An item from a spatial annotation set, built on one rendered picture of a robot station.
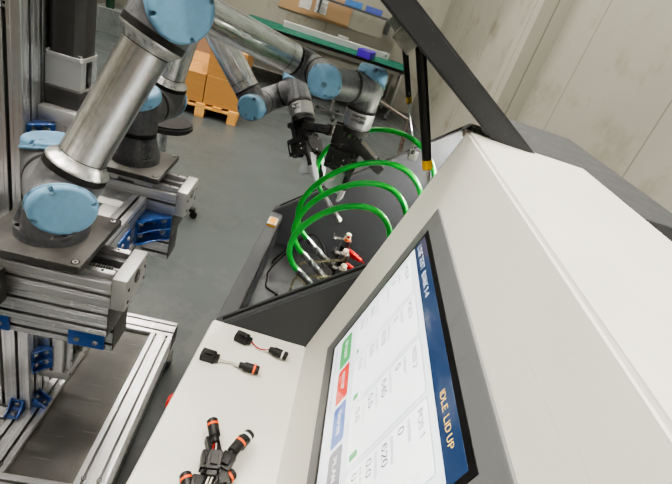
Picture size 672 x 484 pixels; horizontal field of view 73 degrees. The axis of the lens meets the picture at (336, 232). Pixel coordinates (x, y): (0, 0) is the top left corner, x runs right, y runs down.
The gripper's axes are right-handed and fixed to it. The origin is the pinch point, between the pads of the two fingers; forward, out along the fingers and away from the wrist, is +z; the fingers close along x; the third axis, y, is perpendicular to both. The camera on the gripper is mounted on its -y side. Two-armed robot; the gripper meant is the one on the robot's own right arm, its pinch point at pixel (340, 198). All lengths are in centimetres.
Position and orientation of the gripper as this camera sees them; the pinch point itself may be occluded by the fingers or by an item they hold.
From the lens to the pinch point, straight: 125.7
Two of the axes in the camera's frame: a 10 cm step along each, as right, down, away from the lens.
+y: -9.5, -3.0, -0.5
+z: -2.9, 8.4, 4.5
